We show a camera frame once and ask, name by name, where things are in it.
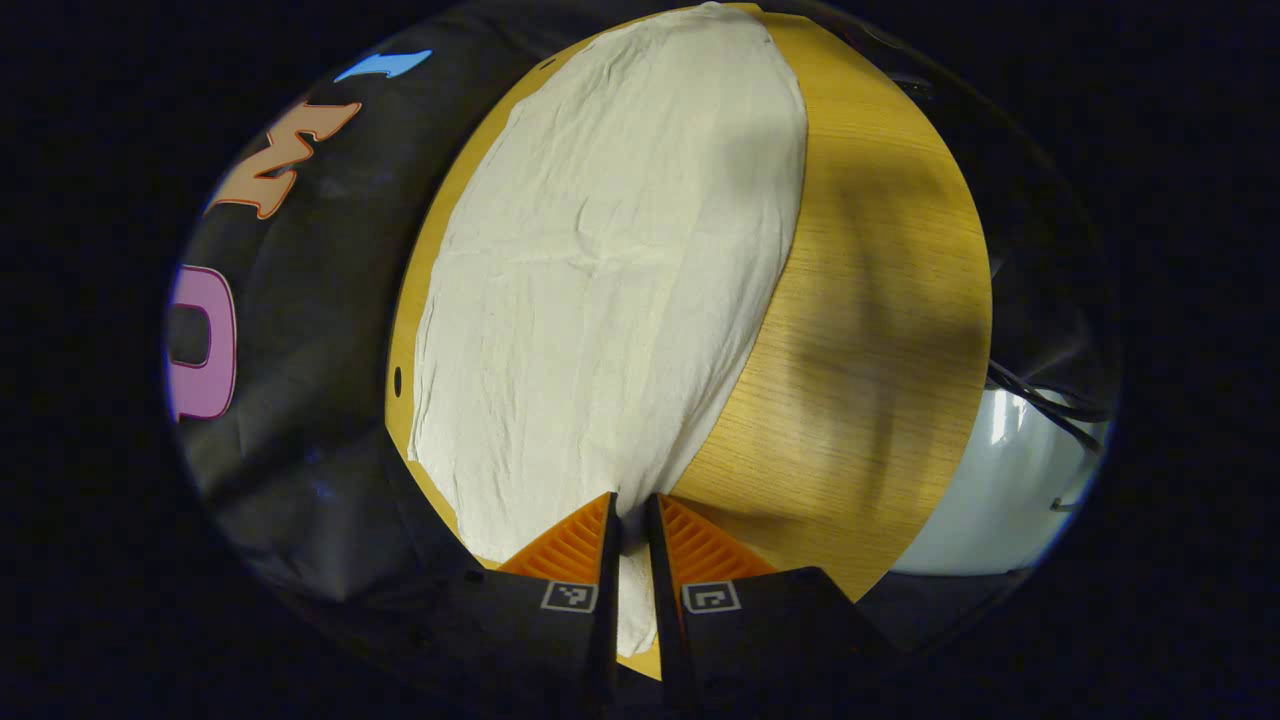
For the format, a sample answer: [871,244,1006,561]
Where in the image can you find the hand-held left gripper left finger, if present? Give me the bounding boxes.
[440,490,623,720]

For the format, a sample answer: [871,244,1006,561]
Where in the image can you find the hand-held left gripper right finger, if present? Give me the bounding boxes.
[645,492,903,720]

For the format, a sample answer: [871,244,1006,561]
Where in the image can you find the white jeans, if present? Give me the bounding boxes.
[407,2,810,658]

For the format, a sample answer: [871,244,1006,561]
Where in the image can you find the black backdrop cloth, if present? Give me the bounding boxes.
[163,0,641,611]

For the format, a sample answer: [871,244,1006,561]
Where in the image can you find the black cable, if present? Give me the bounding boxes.
[985,358,1113,456]

